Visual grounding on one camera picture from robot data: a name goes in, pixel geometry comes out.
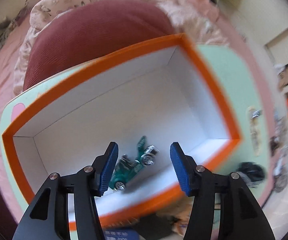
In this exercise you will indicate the green toy car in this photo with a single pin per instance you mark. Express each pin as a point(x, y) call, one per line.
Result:
point(127, 169)

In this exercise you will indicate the beige cartoon figure toy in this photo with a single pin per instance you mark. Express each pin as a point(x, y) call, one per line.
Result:
point(178, 214)

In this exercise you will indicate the dark red cushion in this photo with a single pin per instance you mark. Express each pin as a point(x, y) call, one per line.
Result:
point(93, 31)

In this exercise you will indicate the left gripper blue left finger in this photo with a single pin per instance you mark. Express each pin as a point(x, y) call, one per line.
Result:
point(47, 215)

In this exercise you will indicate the blue tissue pack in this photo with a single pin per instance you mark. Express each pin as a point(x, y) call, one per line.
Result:
point(121, 234)

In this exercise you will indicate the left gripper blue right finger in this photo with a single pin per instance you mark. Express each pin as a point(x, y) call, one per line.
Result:
point(241, 216)

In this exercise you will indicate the orange cardboard box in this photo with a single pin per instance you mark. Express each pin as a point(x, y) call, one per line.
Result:
point(165, 89)

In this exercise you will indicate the pink blanket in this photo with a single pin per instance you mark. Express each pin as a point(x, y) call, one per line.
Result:
point(196, 18)

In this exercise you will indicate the black shiny cloth bundle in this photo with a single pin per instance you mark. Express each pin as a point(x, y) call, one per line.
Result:
point(251, 173)

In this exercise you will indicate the black binder clip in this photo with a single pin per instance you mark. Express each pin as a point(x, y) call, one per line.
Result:
point(256, 114)

